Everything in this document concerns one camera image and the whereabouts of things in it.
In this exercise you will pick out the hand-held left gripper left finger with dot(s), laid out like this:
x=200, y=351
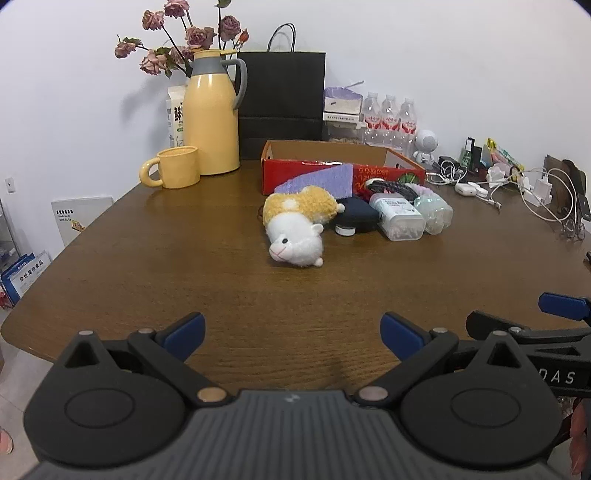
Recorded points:
x=184, y=333

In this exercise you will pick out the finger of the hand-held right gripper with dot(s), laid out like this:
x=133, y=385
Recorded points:
x=565, y=307
x=489, y=323

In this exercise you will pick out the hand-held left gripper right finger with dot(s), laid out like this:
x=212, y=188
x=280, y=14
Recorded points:
x=401, y=335

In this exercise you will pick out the clear cotton swab box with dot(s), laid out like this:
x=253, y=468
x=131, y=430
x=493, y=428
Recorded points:
x=399, y=221

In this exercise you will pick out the small white jar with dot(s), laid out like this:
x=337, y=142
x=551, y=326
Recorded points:
x=344, y=230

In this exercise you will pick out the small clear plastic bottle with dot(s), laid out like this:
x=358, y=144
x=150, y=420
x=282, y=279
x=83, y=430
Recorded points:
x=435, y=212

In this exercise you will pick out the navy blue pouch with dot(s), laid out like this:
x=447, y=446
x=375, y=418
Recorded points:
x=359, y=214

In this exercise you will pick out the yellow white plush hamster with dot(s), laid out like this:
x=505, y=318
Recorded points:
x=295, y=235

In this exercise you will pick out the purple sponge cloth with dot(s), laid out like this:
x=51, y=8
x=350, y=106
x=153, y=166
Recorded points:
x=323, y=180

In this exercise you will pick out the red cardboard box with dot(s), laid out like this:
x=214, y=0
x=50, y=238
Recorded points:
x=286, y=176

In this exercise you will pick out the eyeglasses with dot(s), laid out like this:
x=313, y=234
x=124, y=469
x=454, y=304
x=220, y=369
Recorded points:
x=575, y=229

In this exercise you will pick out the brown leather bag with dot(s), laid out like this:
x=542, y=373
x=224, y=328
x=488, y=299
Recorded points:
x=565, y=177

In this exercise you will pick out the white sign board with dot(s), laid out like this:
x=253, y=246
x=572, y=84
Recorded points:
x=81, y=221

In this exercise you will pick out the colourful snack packets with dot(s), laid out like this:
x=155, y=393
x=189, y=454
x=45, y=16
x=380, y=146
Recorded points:
x=504, y=156

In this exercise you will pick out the yellow ceramic mug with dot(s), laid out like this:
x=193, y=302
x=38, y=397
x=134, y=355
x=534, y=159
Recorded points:
x=178, y=168

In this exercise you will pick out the black power adapter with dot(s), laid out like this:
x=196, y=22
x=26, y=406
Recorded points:
x=448, y=162

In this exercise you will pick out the dark green tube bottle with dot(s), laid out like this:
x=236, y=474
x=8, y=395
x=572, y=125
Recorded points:
x=470, y=153

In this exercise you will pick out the blue white pamphlets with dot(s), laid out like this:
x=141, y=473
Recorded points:
x=23, y=274

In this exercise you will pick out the white robot toy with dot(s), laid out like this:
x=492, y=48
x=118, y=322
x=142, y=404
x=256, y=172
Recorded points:
x=425, y=141

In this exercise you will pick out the yellow thermos jug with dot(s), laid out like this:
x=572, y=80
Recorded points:
x=210, y=124

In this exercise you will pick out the clear snack container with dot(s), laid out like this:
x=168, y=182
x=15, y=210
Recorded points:
x=344, y=133

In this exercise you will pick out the white milk carton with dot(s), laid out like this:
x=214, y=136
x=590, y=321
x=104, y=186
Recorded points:
x=175, y=115

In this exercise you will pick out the flat white box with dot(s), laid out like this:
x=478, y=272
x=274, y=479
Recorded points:
x=341, y=117

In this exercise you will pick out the black paper bag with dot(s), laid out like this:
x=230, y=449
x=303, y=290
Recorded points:
x=277, y=92

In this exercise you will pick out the dried pink rose bouquet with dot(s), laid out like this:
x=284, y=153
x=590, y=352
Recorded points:
x=201, y=36

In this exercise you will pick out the white wall socket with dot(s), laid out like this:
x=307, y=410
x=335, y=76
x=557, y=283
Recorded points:
x=10, y=184

